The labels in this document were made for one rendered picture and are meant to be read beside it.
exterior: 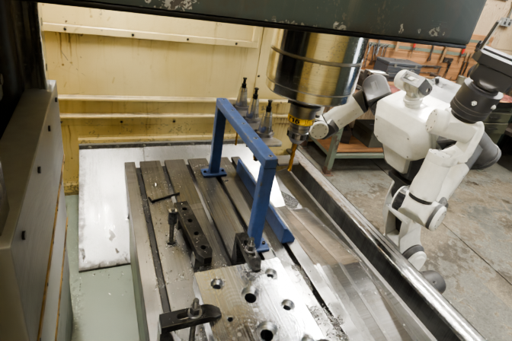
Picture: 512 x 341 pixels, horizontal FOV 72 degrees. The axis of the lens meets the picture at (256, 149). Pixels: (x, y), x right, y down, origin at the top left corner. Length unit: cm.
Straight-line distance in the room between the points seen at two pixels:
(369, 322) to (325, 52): 95
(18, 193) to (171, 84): 125
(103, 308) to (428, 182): 107
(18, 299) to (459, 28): 66
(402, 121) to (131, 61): 109
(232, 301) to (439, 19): 69
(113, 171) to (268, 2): 132
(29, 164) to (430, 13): 57
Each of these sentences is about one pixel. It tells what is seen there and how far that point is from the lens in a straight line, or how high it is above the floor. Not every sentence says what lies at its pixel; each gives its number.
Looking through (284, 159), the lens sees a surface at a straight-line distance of 98.
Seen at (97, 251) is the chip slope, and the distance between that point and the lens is 148.
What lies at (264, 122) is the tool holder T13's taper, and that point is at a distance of 108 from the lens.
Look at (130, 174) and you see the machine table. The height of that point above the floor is 90.
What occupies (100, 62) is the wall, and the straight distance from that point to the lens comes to 159.
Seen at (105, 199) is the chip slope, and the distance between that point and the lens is 158.
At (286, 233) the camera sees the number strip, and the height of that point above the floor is 94.
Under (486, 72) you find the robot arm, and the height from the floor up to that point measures 155.
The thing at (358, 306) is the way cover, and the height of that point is 74.
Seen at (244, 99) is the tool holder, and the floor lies 125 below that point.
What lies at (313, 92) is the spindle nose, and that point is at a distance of 57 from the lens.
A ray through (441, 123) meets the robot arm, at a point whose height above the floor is 140.
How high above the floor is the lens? 166
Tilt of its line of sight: 27 degrees down
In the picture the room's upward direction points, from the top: 10 degrees clockwise
